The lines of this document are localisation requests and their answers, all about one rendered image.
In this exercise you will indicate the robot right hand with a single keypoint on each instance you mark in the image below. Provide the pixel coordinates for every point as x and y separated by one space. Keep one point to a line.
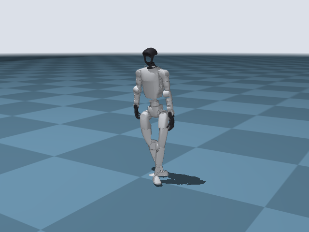
136 111

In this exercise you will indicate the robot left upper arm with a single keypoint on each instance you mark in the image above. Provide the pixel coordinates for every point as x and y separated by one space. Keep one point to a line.
164 74

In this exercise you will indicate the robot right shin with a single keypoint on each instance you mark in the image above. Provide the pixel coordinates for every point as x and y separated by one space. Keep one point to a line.
153 155

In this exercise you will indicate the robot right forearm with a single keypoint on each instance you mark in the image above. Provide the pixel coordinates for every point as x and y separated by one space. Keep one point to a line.
136 99

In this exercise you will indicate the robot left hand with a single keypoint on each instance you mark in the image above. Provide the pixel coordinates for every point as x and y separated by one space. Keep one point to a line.
171 121

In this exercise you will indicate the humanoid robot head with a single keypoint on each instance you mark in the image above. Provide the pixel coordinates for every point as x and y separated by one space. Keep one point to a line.
149 52

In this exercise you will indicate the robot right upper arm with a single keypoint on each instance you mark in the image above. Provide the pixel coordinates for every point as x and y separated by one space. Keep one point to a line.
137 88

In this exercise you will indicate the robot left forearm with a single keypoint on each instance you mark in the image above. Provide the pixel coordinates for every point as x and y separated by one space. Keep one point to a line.
169 103

